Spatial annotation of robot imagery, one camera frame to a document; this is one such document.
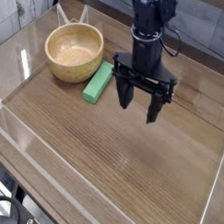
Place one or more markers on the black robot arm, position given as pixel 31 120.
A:
pixel 150 14

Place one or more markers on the clear acrylic tray wall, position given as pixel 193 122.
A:
pixel 99 163

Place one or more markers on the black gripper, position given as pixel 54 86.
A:
pixel 143 69

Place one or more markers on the wooden bowl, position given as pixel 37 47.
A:
pixel 74 52

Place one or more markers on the black table leg bracket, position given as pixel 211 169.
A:
pixel 25 217

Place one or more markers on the green rectangular stick block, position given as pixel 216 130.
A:
pixel 98 83

